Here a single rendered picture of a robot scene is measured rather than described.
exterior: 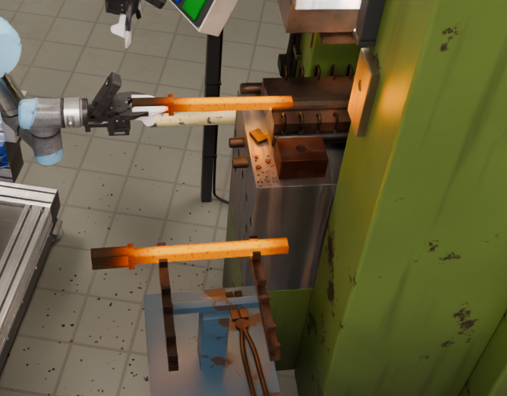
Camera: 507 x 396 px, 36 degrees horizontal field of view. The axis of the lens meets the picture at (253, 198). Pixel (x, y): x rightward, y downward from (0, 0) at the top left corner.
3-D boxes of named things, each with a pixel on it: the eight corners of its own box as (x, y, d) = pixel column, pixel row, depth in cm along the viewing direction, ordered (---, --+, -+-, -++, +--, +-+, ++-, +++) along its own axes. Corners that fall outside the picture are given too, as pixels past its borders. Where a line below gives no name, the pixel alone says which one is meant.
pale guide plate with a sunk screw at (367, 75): (356, 137, 167) (370, 75, 154) (347, 109, 173) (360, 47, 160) (365, 137, 167) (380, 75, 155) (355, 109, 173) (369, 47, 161)
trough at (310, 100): (270, 113, 200) (271, 108, 199) (268, 100, 204) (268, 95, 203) (426, 108, 207) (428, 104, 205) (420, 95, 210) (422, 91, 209)
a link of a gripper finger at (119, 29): (110, 45, 222) (113, 12, 220) (130, 49, 222) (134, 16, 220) (108, 45, 219) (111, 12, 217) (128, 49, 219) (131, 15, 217)
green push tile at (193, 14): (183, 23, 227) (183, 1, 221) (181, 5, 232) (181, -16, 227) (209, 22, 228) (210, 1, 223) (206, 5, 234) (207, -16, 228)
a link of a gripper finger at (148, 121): (167, 121, 200) (131, 121, 199) (167, 104, 196) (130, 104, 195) (167, 130, 198) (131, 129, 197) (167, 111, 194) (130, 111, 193)
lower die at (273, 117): (271, 146, 202) (274, 122, 196) (260, 96, 216) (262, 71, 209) (425, 140, 208) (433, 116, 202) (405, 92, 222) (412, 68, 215)
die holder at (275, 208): (244, 292, 225) (255, 188, 192) (229, 196, 250) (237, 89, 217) (428, 280, 233) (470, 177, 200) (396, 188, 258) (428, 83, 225)
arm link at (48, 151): (46, 137, 210) (42, 105, 202) (71, 159, 205) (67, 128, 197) (20, 149, 206) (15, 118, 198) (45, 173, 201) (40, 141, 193)
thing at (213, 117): (147, 131, 249) (146, 119, 245) (146, 120, 253) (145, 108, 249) (281, 126, 256) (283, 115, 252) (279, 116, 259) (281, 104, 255)
